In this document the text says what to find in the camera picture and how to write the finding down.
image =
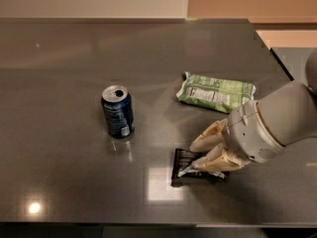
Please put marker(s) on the black rxbar chocolate wrapper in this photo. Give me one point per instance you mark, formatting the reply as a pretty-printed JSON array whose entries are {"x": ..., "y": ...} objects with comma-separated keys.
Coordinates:
[{"x": 183, "y": 171}]

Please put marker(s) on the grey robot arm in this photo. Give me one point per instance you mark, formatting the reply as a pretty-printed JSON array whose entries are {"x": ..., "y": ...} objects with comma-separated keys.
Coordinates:
[{"x": 290, "y": 112}]

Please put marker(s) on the blue pepsi can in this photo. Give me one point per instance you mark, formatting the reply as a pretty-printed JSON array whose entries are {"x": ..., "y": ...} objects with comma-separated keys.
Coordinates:
[{"x": 117, "y": 107}]

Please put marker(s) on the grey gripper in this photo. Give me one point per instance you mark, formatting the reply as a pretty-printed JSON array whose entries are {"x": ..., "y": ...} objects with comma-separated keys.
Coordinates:
[{"x": 248, "y": 133}]

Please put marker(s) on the green chip bag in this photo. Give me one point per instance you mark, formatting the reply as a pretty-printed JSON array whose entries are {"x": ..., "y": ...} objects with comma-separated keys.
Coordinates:
[{"x": 217, "y": 94}]

